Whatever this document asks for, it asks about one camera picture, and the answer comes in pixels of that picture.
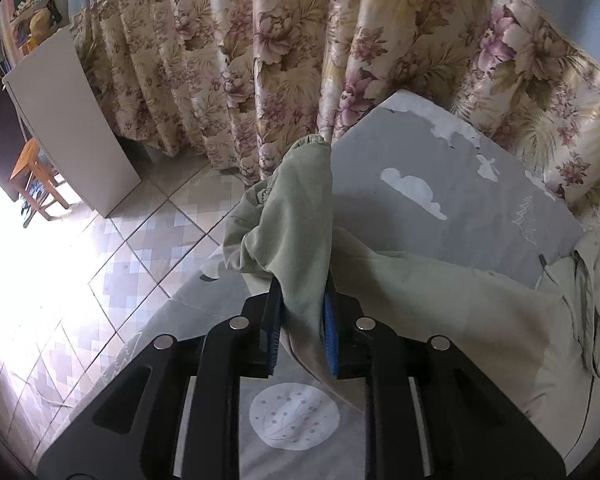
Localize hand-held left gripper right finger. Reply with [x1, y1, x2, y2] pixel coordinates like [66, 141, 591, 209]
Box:
[321, 280, 567, 480]

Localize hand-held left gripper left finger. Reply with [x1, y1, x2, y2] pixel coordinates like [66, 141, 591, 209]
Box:
[36, 280, 284, 480]

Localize pale green jacket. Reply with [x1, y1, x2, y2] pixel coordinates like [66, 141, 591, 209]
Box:
[223, 135, 600, 431]

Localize grey printed bed sheet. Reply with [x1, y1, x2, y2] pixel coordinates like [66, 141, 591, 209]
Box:
[40, 89, 600, 480]

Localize floral curtain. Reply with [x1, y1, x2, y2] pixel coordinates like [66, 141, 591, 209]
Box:
[65, 0, 600, 241]

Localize white board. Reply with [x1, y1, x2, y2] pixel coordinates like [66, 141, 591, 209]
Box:
[2, 27, 142, 218]

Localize wooden stool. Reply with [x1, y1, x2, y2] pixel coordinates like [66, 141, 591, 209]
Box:
[9, 137, 71, 221]

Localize yellow plush toy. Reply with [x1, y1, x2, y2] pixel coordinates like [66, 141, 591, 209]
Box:
[27, 2, 64, 46]

